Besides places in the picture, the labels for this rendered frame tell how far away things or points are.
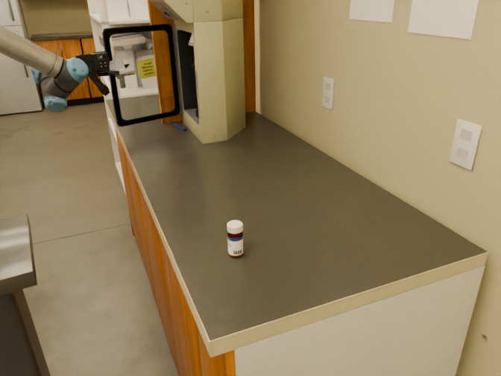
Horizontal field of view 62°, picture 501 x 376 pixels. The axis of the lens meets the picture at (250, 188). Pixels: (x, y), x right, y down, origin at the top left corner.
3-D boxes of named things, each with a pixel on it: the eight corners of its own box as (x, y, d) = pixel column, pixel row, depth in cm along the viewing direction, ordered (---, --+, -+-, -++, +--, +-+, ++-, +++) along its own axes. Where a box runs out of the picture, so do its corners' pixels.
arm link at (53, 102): (56, 94, 142) (51, 67, 145) (40, 111, 148) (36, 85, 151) (77, 99, 148) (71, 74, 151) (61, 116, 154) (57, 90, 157)
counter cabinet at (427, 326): (224, 214, 312) (217, 93, 273) (425, 486, 140) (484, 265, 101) (132, 233, 289) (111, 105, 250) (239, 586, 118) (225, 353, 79)
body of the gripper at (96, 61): (109, 53, 155) (74, 56, 151) (113, 77, 159) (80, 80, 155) (107, 51, 162) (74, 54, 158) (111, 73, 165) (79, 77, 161)
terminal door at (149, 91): (180, 114, 196) (171, 23, 179) (118, 127, 180) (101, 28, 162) (179, 114, 197) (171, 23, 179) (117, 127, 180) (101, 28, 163)
